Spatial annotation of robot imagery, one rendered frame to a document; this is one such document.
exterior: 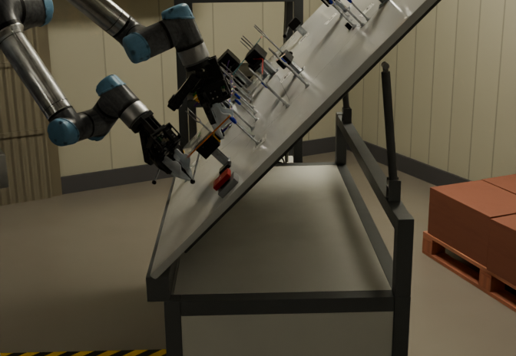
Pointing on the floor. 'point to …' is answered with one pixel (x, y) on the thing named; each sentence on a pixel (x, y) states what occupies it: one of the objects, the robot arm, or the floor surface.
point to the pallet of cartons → (476, 232)
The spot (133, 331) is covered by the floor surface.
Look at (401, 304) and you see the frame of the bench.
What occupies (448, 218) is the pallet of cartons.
